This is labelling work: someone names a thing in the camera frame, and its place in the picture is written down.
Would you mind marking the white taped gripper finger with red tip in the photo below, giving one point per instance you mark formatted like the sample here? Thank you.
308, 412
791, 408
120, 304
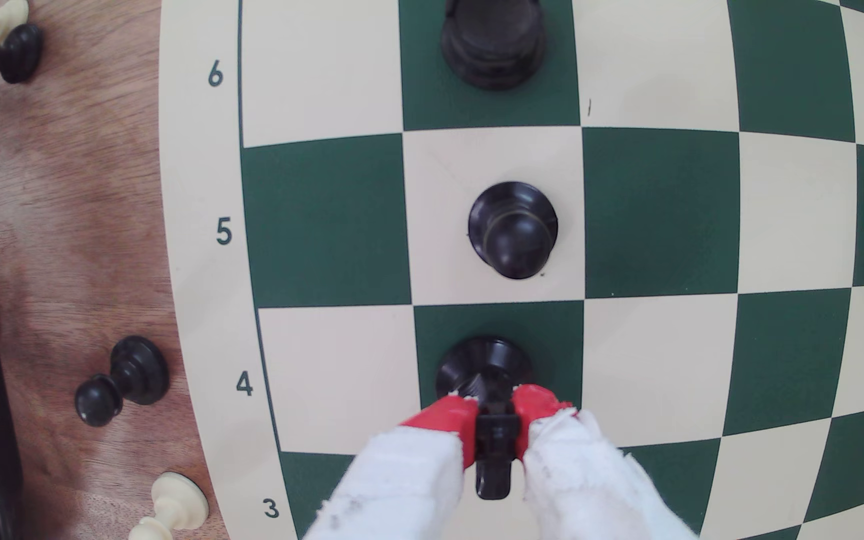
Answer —
402, 487
582, 487

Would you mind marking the black chess knight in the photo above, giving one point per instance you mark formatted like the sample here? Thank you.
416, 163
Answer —
483, 364

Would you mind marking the white chess pawn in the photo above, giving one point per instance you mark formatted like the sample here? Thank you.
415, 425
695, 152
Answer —
173, 506

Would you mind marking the black chess pawn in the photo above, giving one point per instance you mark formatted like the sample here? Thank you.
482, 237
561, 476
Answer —
513, 229
16, 52
128, 375

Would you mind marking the green cream chess board mat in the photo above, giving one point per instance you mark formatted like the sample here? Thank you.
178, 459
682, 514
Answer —
664, 225

